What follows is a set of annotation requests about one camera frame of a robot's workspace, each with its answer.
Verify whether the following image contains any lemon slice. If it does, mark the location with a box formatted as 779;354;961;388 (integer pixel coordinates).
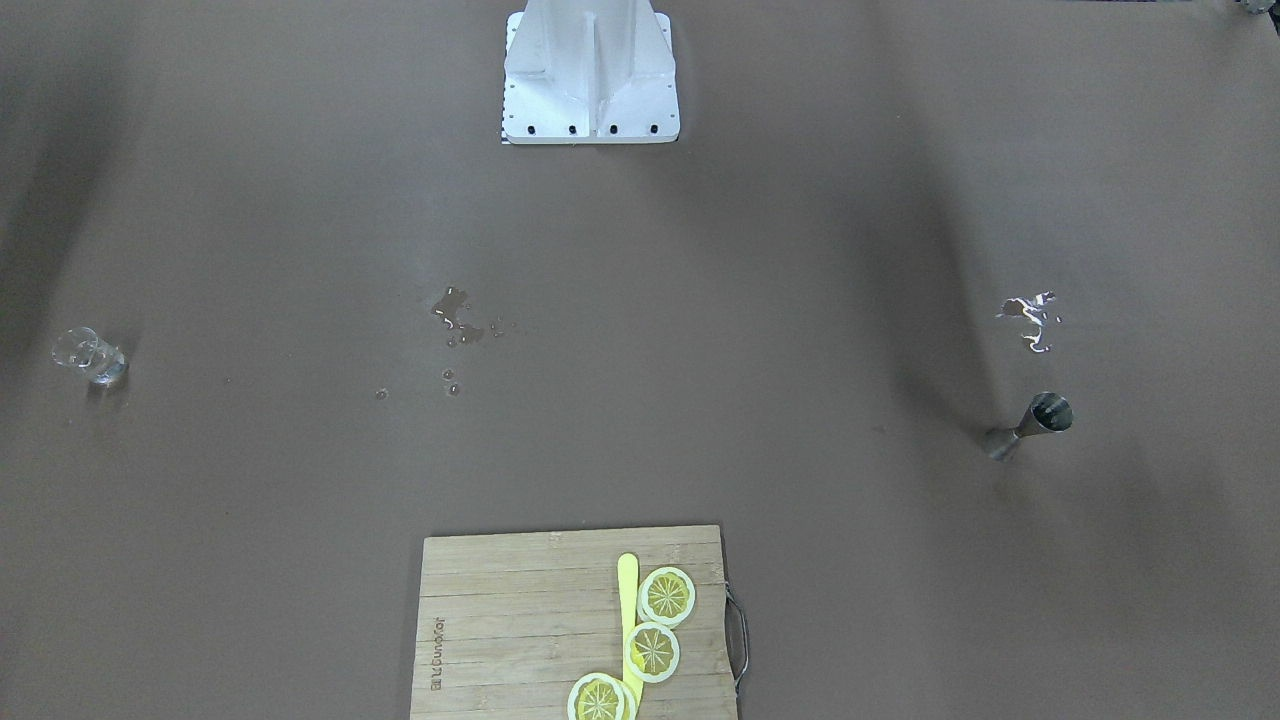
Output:
564;673;637;720
637;566;698;629
622;621;682;684

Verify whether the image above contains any yellow plastic knife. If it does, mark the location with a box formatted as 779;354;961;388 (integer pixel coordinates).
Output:
616;552;644;719

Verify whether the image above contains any lemon slice upper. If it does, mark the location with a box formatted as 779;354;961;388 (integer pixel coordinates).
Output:
637;566;698;629

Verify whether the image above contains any lemon slice middle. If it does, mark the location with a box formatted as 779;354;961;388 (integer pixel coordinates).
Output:
622;621;682;684

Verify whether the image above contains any bamboo cutting board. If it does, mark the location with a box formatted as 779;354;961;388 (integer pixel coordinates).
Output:
410;525;739;719

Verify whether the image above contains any lemon slice lower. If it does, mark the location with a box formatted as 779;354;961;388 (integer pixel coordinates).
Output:
564;673;637;720

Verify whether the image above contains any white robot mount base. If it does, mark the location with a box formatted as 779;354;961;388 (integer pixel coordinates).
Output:
500;1;681;146

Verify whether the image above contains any steel jigger measuring cup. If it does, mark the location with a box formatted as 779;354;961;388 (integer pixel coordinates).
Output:
980;391;1074;462

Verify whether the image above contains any small clear glass cup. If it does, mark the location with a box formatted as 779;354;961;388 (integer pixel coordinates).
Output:
51;327;129;387

